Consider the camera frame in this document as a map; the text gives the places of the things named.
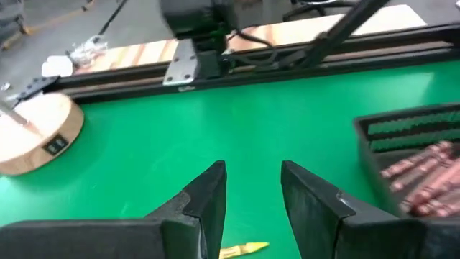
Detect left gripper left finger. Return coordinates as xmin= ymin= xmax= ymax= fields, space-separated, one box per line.
xmin=0 ymin=160 xmax=229 ymax=259

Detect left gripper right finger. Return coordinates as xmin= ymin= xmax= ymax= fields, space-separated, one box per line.
xmin=280 ymin=160 xmax=460 ymax=259

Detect yellow crayon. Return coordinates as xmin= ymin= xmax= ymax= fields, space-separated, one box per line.
xmin=218 ymin=241 xmax=271 ymax=259

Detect brown crayon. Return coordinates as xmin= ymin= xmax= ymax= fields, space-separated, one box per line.
xmin=379 ymin=140 xmax=454 ymax=180
xmin=400 ymin=172 xmax=460 ymax=210

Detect red crayons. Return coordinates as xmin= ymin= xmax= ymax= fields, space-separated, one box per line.
xmin=390 ymin=150 xmax=460 ymax=194

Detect black plastic basket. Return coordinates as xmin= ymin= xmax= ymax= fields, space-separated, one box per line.
xmin=353 ymin=103 xmax=460 ymax=221

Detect green table mat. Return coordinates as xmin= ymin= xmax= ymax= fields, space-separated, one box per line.
xmin=0 ymin=59 xmax=460 ymax=259

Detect white lamp wooden base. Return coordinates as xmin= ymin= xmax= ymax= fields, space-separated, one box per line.
xmin=0 ymin=91 xmax=86 ymax=177

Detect black aluminium table frame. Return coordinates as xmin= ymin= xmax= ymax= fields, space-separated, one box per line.
xmin=6 ymin=0 xmax=460 ymax=106

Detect coiled clear cable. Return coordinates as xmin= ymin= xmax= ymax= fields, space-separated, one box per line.
xmin=65 ymin=34 xmax=109 ymax=68

